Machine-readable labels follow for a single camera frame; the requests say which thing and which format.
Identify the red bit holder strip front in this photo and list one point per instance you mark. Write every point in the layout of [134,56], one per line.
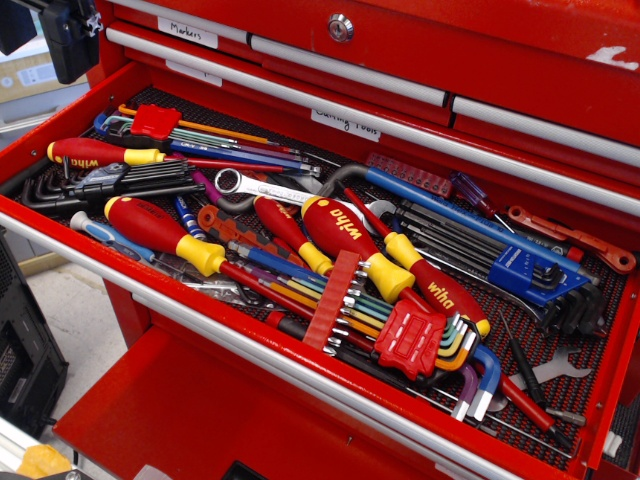
[327,328]

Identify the red bit holder strip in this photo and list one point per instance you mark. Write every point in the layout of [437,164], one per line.
[418,177]
[327,328]

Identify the red bit holder strip back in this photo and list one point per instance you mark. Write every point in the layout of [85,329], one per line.
[418,177]

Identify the blue holder hex key set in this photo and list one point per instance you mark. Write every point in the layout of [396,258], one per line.
[558,299]

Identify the loose silver bit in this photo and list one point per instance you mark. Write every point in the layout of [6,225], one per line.
[567,416]

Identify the red tool chest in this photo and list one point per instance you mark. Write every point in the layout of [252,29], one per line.
[563,72]

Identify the large wiha screwdriver centre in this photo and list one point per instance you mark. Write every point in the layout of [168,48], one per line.
[334,227]

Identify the small red yellow screwdriver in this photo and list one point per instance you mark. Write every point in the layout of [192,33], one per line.
[277,219]

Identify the rainbow hex key set front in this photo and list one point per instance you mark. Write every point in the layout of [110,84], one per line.
[412,344]

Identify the rainbow hex key set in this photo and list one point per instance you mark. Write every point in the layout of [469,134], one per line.
[412,344]
[154,127]

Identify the orange black flat tool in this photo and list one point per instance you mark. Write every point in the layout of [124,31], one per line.
[223,227]

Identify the chrome combination wrench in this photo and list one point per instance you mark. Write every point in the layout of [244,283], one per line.
[232,181]

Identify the wiha screwdriver lower right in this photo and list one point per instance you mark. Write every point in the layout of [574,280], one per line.
[448,296]

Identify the white cutting tools label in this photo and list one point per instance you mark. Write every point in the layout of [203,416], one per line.
[347,126]

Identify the blue striped small screwdriver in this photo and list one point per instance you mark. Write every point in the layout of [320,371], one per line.
[188,218]

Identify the open red tool drawer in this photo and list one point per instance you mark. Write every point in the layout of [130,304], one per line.
[591,192]

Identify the red yellow screwdriver front left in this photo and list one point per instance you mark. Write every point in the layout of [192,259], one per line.
[150,226]

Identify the black red drawer liner mat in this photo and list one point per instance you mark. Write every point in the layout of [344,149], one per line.
[308,303]

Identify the blue grey precision screwdriver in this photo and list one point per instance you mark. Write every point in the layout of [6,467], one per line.
[110,237]

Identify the rainbow hex key set back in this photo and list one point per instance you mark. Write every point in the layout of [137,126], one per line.
[154,127]

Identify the silver drawer lock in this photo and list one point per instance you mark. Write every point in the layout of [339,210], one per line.
[340,28]

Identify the lower open red drawer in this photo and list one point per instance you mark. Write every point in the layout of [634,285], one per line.
[192,410]

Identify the thin black precision screwdriver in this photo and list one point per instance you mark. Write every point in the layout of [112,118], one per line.
[530,380]

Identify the wiha screwdriver top left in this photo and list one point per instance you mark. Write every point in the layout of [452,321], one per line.
[85,153]

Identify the white markers label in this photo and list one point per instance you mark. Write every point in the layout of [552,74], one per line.
[188,32]

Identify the flat steel open wrench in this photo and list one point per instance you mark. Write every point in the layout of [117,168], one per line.
[559,365]

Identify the black hex key set left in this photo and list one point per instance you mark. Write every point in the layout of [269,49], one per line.
[56,196]

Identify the orange flat wrench right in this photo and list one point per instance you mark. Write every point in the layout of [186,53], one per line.
[620,260]

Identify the black equipment case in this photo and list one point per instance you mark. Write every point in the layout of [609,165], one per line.
[33,369]

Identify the magenta handled tool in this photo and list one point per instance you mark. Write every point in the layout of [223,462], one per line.
[210,190]

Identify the purple handled small screwdriver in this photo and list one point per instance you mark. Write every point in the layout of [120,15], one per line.
[477,197]

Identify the blue handled bent hex tool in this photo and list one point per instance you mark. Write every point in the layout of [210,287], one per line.
[459,235]

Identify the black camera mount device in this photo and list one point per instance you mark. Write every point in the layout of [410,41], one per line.
[70,28]

